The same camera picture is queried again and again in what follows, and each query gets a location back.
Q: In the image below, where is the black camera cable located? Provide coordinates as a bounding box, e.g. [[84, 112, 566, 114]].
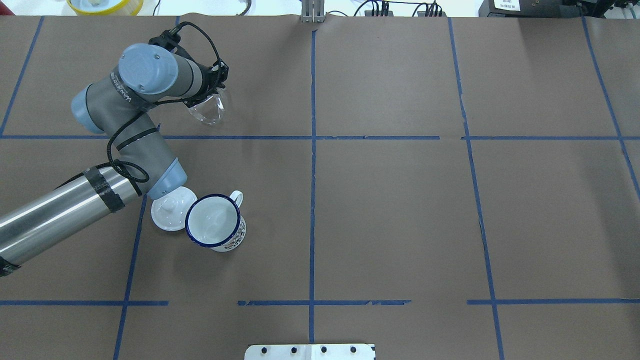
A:
[[95, 21, 223, 197]]

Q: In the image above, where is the black box with label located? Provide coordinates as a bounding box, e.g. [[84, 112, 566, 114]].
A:
[[478, 0, 565, 19]]

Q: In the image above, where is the white enamel mug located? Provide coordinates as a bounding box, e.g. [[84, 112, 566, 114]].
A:
[[185, 190, 247, 253]]

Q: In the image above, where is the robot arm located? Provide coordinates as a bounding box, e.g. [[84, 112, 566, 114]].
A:
[[1, 43, 230, 277]]

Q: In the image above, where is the aluminium frame post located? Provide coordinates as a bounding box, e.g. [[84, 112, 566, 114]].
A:
[[300, 0, 326, 24]]

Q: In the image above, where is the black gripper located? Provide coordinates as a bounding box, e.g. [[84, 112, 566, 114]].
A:
[[192, 61, 229, 103]]

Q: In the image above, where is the clear glass funnel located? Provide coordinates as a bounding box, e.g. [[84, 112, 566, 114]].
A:
[[187, 88, 231, 126]]

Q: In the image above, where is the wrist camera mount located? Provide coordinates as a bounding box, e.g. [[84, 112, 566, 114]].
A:
[[148, 26, 194, 61]]

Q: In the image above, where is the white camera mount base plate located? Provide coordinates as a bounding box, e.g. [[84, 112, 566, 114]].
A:
[[244, 343, 377, 360]]

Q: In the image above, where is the yellow tape roll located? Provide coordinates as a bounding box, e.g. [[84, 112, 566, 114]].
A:
[[66, 0, 144, 16]]

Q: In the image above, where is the brown paper table cover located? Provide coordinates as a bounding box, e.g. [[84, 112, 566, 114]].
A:
[[1, 13, 639, 360]]

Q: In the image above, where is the white enamel mug lid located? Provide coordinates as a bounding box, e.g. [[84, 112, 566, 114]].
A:
[[151, 186, 198, 231]]

